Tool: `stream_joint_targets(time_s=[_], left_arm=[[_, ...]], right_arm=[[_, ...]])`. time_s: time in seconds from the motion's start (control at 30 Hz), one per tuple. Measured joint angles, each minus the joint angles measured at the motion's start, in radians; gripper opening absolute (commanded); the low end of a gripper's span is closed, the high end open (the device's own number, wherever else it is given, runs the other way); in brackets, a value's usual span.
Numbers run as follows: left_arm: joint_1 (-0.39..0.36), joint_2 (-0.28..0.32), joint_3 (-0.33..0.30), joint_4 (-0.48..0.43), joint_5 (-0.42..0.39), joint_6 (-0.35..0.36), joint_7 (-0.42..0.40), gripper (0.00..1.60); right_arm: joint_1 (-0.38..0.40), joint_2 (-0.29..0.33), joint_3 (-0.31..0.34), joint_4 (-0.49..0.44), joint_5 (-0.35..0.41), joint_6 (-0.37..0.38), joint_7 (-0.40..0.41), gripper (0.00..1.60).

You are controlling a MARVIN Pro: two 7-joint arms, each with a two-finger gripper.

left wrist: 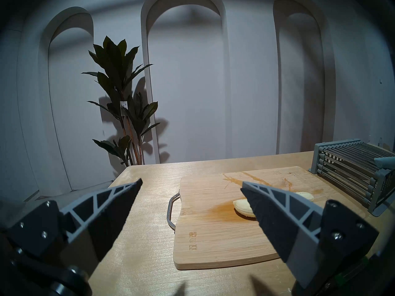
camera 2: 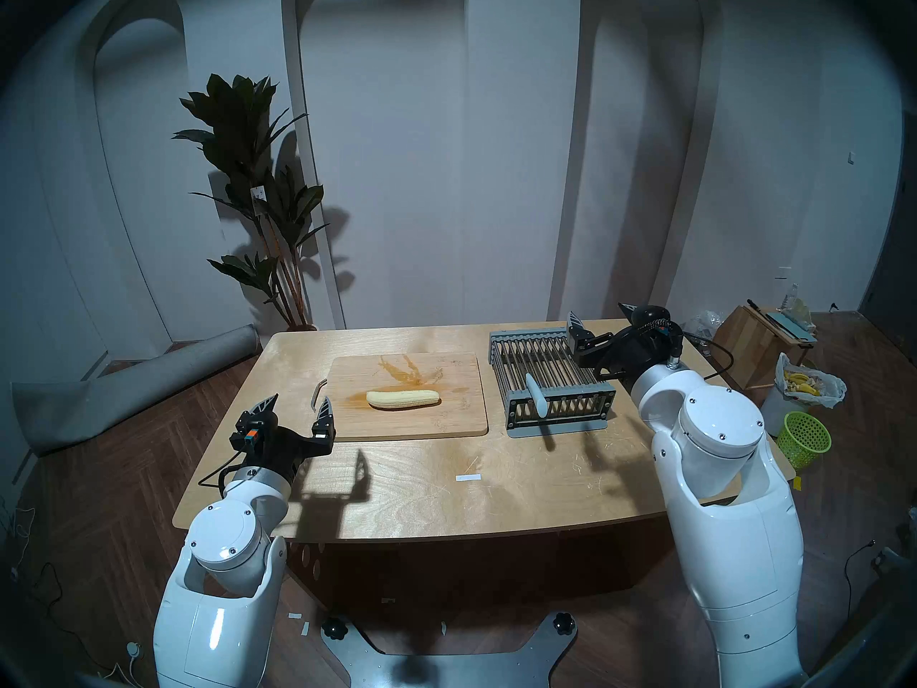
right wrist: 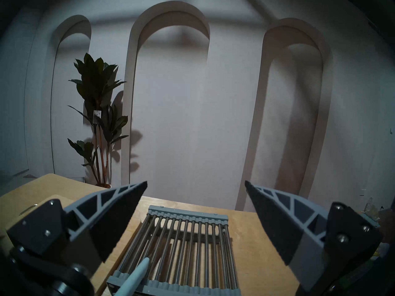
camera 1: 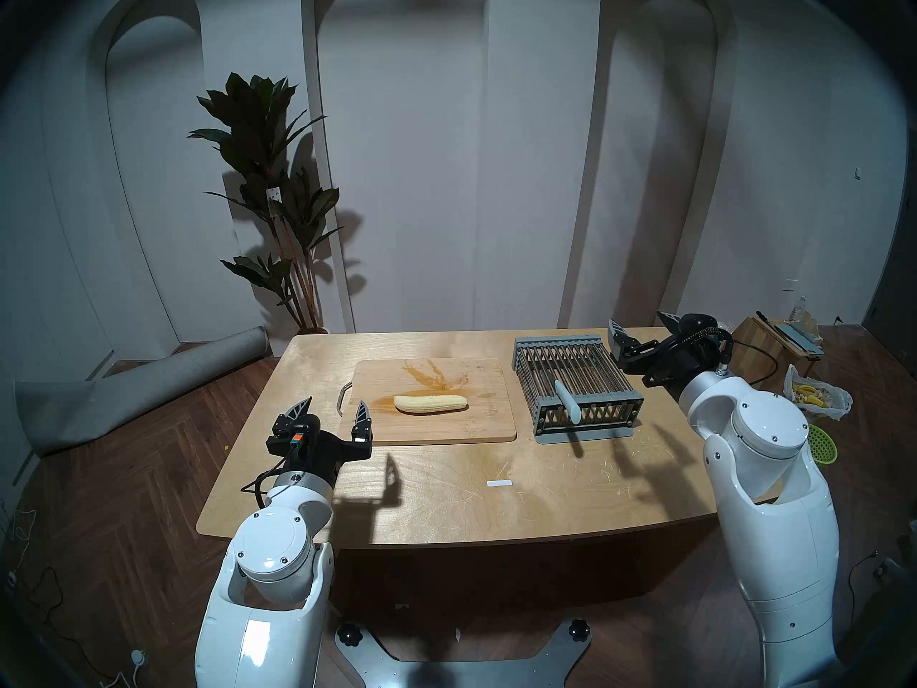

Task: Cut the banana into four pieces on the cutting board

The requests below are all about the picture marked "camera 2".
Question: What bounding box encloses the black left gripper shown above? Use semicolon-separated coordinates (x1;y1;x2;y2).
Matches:
240;393;336;484

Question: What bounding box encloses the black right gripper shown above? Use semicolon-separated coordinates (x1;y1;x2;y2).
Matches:
567;302;686;391

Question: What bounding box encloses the peeled pale banana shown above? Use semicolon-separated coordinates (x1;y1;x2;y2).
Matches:
366;389;442;410

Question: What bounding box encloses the wooden cutting board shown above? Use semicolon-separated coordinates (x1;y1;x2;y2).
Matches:
310;353;489;442

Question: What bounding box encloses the grey blue flat board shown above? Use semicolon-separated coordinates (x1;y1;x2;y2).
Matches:
763;308;817;343

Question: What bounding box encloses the white bag of banana peels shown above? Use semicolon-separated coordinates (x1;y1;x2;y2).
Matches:
774;353;848;409

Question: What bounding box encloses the grey slotted knife rack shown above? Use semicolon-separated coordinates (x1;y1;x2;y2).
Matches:
489;327;617;438

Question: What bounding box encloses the clear plastic bag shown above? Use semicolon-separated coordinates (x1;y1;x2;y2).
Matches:
684;310;724;354

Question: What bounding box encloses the cardboard box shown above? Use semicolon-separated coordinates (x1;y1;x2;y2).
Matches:
709;305;814;390

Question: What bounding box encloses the rolled grey mat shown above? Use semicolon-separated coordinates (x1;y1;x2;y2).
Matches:
11;325;260;457

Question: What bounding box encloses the clear plastic bottle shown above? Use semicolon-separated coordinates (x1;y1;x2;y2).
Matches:
781;284;814;329

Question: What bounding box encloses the green mesh basket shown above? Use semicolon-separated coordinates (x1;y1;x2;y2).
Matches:
776;411;832;471

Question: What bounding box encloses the tall potted green plant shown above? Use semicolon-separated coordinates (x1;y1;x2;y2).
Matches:
172;74;330;333

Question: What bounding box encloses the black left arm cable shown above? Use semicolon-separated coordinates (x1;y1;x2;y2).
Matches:
198;456;248;490

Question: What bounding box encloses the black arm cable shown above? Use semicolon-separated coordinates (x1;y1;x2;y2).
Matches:
198;456;248;490
681;332;735;379

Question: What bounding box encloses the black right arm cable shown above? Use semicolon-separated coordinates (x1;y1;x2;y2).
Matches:
681;332;735;379

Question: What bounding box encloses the grey metal robot base plate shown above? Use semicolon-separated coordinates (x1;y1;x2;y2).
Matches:
320;611;578;688

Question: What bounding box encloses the thin floor cable bundle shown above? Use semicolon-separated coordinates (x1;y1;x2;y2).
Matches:
0;500;72;637

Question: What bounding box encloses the black floor cable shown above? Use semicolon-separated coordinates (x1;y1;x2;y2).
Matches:
843;540;878;623

